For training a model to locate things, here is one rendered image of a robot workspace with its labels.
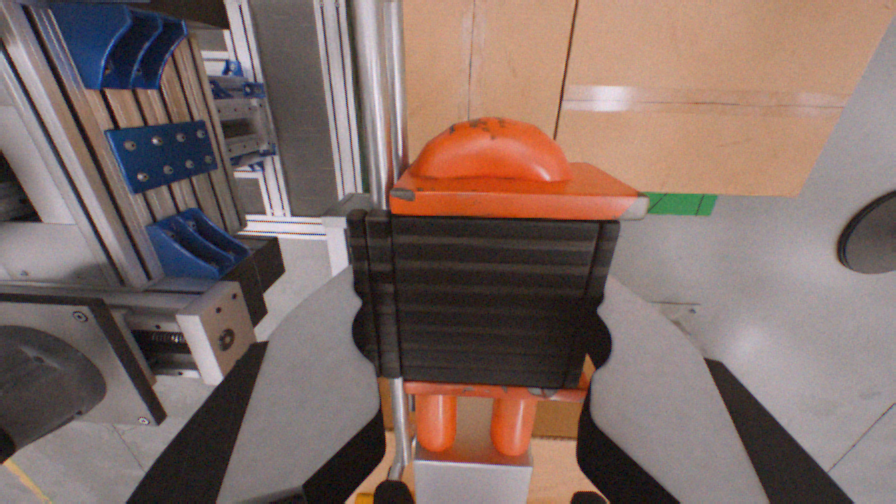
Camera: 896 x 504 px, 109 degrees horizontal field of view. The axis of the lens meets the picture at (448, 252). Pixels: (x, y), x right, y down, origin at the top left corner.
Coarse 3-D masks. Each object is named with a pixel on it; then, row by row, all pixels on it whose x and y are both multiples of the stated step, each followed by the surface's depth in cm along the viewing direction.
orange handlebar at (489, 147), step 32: (448, 128) 10; (480, 128) 10; (512, 128) 10; (416, 160) 11; (448, 160) 10; (480, 160) 10; (512, 160) 10; (544, 160) 10; (416, 416) 16; (448, 416) 16; (512, 416) 15; (512, 448) 16
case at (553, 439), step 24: (384, 384) 44; (384, 408) 41; (552, 408) 41; (576, 408) 41; (552, 432) 38; (576, 432) 38; (384, 456) 40; (552, 456) 38; (408, 480) 42; (552, 480) 41; (576, 480) 40
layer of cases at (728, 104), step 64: (448, 0) 63; (512, 0) 62; (576, 0) 63; (640, 0) 61; (704, 0) 61; (768, 0) 60; (832, 0) 60; (448, 64) 68; (512, 64) 67; (576, 64) 66; (640, 64) 66; (704, 64) 65; (768, 64) 65; (832, 64) 64; (576, 128) 72; (640, 128) 71; (704, 128) 71; (768, 128) 70; (832, 128) 69; (704, 192) 77; (768, 192) 76
